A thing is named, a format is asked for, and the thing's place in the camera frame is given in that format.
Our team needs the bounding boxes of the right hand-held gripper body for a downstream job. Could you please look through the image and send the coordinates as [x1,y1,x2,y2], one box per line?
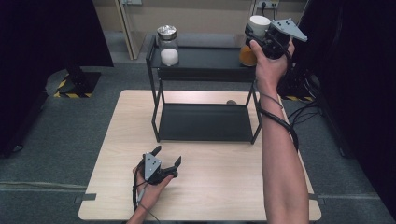
[262,17,308,61]

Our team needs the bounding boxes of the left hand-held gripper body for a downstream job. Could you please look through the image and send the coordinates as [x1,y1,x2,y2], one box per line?
[141,151,166,187]

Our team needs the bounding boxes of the white-lidded jar amber contents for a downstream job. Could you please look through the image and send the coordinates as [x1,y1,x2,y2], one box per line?
[238,14,272,68]

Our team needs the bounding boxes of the black metal two-tier rack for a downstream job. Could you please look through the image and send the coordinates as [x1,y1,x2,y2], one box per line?
[145,35,278,145]

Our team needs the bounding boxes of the silver-lidded glass jar white powder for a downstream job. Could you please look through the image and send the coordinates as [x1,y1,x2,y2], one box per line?
[156,24,180,67]

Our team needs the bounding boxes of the person's left hand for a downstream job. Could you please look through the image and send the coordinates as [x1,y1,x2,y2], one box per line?
[132,164,175,213]

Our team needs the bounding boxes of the person's right hand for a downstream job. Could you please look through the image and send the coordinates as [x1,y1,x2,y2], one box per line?
[249,38,296,94]

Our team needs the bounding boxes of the black stand base striped tape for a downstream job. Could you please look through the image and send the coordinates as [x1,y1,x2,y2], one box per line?
[53,65,103,100]
[276,68,316,103]

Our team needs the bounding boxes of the grey floor tape piece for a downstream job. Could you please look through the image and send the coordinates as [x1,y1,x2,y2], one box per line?
[308,193,327,206]
[73,192,98,205]

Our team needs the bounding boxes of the black curtain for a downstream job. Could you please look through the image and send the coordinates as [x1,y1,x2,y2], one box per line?
[281,0,396,218]
[0,0,115,159]

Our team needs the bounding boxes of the white wall socket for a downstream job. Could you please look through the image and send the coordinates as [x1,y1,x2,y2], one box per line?
[256,0,280,9]

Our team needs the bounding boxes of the left hand-held gripper cable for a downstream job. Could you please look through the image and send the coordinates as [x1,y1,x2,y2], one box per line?
[132,160,163,224]

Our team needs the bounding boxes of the hand-held gripper cable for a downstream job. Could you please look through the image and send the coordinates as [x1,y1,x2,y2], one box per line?
[132,160,163,224]
[257,31,300,152]

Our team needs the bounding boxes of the black floor cables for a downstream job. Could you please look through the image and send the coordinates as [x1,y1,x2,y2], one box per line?
[287,98,323,129]

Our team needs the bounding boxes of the right hand-held gripper cable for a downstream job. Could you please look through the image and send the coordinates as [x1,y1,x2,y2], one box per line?
[257,31,300,152]

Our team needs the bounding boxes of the grey floor cable cover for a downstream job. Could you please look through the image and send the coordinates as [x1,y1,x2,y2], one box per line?
[0,180,89,191]

